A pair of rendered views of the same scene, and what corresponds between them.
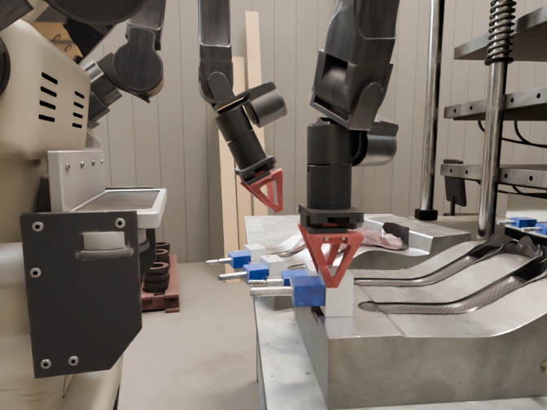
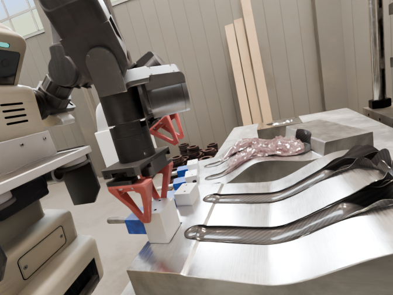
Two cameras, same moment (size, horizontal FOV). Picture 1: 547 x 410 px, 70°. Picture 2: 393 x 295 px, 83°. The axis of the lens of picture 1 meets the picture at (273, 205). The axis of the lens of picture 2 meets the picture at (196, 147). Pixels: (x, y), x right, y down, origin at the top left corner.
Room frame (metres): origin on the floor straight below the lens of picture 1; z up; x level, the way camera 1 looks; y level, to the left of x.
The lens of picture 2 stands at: (0.24, -0.31, 1.10)
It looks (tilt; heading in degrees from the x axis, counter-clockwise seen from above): 13 degrees down; 27
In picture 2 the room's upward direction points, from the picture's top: 14 degrees counter-clockwise
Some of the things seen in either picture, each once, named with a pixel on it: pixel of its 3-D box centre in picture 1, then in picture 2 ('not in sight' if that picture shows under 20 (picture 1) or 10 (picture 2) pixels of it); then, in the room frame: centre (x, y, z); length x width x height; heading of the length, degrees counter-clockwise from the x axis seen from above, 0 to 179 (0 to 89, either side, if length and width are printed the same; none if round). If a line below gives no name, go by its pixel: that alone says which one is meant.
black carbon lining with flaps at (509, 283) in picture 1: (457, 271); (293, 193); (0.58, -0.28, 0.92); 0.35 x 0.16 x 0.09; 95
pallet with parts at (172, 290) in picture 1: (128, 266); (195, 158); (2.98, 1.14, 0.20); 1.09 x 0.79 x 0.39; 13
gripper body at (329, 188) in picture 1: (328, 193); (134, 146); (0.50, -0.07, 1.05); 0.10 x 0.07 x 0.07; 5
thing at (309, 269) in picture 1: (288, 282); (169, 200); (0.61, -0.02, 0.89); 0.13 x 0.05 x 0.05; 95
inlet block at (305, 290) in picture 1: (299, 290); (138, 219); (0.50, -0.03, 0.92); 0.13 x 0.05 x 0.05; 95
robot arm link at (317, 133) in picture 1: (333, 145); (127, 106); (0.51, -0.08, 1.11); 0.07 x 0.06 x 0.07; 124
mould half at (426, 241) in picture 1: (348, 253); (262, 158); (0.92, -0.18, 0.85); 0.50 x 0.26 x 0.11; 113
